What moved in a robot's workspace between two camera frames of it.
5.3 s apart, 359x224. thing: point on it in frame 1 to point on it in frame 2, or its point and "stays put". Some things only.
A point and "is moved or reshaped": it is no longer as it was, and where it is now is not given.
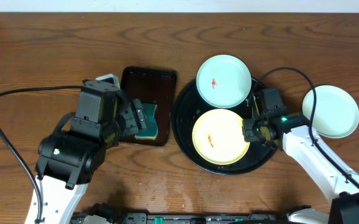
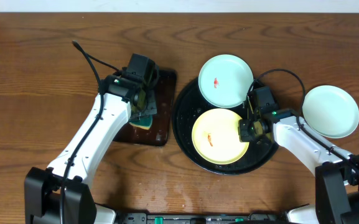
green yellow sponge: [152, 127] is moved or reshaped
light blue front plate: [336, 114] stays put
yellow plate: [218, 136] stays put
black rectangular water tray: [153, 86] stays put
